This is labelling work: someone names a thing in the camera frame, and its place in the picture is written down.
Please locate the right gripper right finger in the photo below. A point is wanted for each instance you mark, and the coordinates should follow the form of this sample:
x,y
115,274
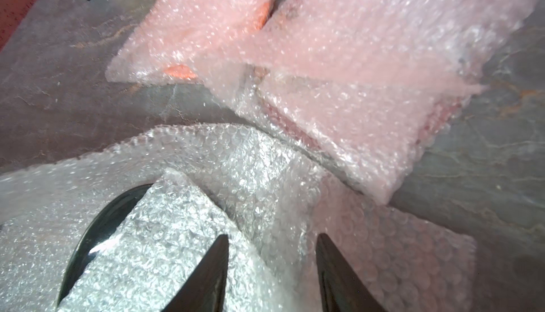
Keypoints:
x,y
340,288

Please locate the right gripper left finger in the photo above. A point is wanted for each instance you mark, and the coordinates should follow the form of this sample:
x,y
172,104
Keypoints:
x,y
205,288

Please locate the clear bubble wrap sheet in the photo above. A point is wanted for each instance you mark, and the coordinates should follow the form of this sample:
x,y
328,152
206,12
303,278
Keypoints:
x,y
271,200

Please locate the black dinner plate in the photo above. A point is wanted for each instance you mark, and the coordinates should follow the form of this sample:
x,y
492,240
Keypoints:
x,y
101,228

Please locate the bubble wrapped pink plate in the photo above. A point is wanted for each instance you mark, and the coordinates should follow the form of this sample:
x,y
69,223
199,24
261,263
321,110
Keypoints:
x,y
367,83

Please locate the bubble wrapped orange plate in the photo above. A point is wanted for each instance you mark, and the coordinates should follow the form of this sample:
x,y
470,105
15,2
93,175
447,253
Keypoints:
x,y
163,47

